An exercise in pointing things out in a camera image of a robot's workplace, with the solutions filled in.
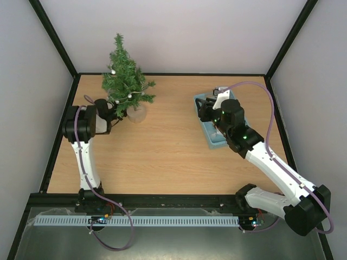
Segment fairy light string white beads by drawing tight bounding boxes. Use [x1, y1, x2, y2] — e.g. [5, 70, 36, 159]
[102, 65, 155, 114]

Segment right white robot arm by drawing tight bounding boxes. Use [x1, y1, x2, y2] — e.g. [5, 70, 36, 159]
[195, 98, 331, 236]

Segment black frame rail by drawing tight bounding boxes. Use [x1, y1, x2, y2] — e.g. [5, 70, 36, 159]
[33, 193, 315, 213]

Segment white cable duct rail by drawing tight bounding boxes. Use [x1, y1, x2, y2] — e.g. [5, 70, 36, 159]
[33, 215, 239, 227]

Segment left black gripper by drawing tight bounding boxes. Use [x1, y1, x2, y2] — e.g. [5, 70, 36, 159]
[108, 99, 133, 121]

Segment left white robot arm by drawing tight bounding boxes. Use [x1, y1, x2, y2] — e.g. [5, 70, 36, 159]
[62, 99, 117, 216]

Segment small green christmas tree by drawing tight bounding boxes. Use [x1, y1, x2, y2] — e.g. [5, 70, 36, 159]
[101, 33, 156, 124]

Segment light blue plastic basket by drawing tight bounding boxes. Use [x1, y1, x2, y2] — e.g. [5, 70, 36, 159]
[193, 86, 228, 150]

